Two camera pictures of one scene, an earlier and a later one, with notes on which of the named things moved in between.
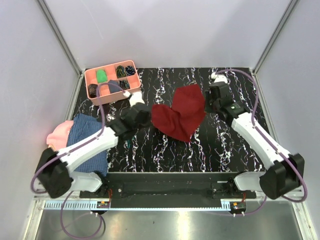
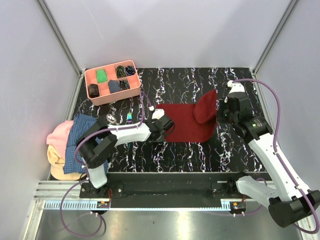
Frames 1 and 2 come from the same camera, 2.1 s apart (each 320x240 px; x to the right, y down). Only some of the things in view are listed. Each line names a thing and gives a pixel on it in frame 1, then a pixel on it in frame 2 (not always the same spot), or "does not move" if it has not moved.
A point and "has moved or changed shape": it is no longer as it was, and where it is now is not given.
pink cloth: (58, 138) does not move
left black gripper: (148, 121) -> (163, 134)
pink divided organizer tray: (123, 74) does not move
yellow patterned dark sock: (120, 71) does not move
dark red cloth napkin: (188, 109) has moved or changed shape
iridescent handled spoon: (109, 117) does not move
